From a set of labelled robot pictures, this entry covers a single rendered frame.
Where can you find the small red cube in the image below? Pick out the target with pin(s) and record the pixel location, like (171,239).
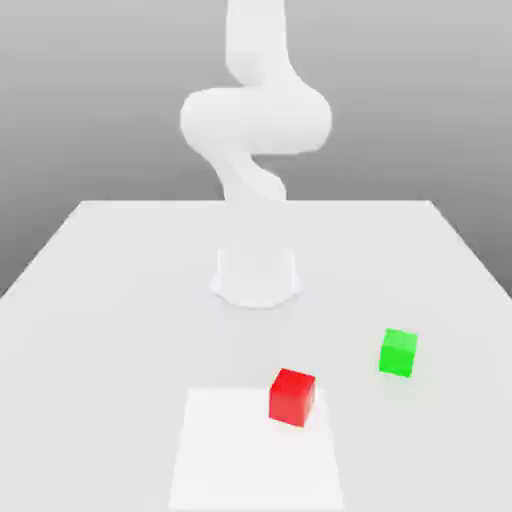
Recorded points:
(291,398)

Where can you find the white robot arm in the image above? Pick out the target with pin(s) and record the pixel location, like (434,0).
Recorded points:
(256,120)

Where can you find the small green cube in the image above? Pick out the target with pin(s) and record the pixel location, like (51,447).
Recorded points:
(397,353)

